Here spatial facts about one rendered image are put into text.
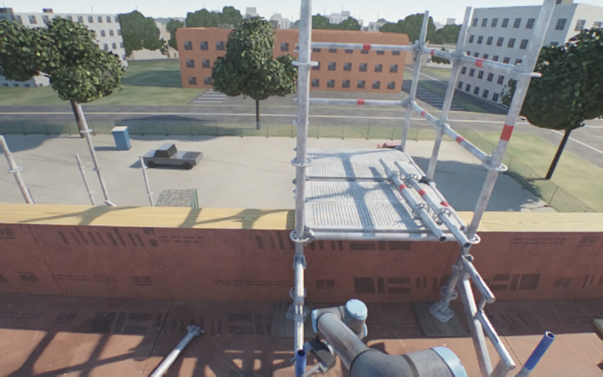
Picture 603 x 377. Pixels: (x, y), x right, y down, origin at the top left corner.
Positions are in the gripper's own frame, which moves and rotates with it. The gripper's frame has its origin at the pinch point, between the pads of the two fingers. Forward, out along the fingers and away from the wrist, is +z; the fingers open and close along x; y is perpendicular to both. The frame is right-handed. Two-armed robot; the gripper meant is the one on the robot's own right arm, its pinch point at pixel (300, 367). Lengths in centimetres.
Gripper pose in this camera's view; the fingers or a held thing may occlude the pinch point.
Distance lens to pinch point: 140.2
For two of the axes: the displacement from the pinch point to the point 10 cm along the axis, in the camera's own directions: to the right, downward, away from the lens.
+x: 5.8, 4.1, -7.1
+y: 0.3, -8.8, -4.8
